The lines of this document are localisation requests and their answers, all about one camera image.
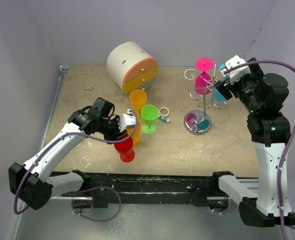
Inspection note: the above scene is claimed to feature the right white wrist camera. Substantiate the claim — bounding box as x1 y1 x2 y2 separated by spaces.
223 55 251 85

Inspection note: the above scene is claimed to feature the round white drawer cabinet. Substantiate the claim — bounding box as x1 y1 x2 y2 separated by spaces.
106 41 159 94

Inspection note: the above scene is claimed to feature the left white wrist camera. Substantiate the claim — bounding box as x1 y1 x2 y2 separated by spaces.
118 109 137 132

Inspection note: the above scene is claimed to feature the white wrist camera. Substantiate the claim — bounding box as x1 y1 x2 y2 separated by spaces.
118 109 137 132
223 55 251 85

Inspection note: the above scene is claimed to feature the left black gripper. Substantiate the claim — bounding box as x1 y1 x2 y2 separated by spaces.
98 115 128 145

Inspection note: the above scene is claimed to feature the near orange wine glass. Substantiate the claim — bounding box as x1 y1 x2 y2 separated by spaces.
127 120 142 148

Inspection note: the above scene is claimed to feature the small green white tube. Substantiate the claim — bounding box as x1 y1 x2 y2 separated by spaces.
158 115 170 123

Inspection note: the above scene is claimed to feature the white tape roll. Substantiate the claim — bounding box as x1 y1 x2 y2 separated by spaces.
158 106 170 117

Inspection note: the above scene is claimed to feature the chrome wine glass rack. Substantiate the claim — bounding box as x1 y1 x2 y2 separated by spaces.
183 67 227 135

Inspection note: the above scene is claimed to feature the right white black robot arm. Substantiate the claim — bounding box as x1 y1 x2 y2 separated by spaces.
209 56 295 228

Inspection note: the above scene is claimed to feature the green plastic wine glass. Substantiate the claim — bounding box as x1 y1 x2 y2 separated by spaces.
141 104 159 135

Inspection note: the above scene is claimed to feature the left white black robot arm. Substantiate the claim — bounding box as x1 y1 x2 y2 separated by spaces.
8 97 137 215

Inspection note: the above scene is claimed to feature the far orange wine glass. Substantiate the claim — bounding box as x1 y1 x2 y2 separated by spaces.
129 89 147 119

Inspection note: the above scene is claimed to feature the blue plastic wine glass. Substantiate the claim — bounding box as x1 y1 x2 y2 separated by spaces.
213 63 227 102

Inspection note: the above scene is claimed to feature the pink plastic wine glass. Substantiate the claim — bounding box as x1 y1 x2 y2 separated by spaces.
194 57 215 95

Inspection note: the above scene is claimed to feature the red plastic wine glass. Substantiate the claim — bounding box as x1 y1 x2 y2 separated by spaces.
114 137 135 163

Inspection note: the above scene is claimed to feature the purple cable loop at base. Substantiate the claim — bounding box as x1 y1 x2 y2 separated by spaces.
71 184 124 222

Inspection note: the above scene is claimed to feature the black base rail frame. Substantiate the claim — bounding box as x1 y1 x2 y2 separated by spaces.
63 172 230 211

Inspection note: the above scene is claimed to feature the orange wine glass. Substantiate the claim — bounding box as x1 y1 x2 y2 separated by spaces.
127 120 142 148
129 89 147 119

